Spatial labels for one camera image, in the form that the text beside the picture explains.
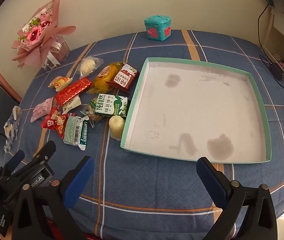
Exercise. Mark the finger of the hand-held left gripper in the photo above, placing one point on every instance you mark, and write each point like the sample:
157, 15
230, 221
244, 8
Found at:
45, 151
15, 161

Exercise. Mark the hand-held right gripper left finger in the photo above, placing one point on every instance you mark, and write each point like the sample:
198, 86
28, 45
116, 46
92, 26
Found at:
78, 180

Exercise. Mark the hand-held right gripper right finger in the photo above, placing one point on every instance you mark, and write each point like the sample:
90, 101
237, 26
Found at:
213, 182

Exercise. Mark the red cartoon snack packet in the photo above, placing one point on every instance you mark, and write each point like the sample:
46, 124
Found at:
54, 123

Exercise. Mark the pale green barcode snack packet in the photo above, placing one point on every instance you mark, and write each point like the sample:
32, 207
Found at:
75, 132

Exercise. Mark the pink snack packet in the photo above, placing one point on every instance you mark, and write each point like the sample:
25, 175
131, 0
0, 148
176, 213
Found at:
40, 110

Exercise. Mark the white snack packet red print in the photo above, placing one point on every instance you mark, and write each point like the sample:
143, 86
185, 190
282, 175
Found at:
72, 103

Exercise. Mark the clear brown cookie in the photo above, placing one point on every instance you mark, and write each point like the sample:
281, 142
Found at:
93, 117

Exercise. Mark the long red snack packet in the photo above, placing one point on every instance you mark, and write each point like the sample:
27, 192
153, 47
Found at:
73, 93

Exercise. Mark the small round white pastry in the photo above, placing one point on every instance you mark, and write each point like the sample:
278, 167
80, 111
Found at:
117, 127

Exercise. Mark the orange and cream snack packet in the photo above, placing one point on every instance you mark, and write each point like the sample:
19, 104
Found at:
60, 82

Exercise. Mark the green and white biscuit packet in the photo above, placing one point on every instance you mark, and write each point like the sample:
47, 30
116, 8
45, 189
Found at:
108, 106

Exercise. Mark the white tray box green rim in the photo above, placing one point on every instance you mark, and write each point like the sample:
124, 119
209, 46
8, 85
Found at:
194, 105

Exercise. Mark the yellow soft bread packet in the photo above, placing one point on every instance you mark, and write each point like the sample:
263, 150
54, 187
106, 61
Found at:
104, 78

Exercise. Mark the clear white bun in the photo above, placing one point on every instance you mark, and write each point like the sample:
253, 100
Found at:
88, 65

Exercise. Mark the dark red biscuit packet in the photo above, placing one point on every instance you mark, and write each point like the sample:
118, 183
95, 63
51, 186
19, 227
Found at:
125, 76

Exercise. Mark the crumpled blue white wrapper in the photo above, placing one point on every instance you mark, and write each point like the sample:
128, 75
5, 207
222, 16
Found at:
12, 127

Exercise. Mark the clear acrylic box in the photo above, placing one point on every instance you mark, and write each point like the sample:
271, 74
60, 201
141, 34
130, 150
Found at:
60, 48

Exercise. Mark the pink flower bouquet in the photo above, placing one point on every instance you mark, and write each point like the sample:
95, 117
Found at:
35, 33

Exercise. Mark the black power adapter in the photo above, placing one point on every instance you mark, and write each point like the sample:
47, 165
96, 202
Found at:
275, 70

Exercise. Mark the teal toy box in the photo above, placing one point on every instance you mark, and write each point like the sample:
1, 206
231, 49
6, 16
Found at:
158, 28

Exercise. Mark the white wooden shelf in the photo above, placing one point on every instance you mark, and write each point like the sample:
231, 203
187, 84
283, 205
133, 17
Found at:
281, 30

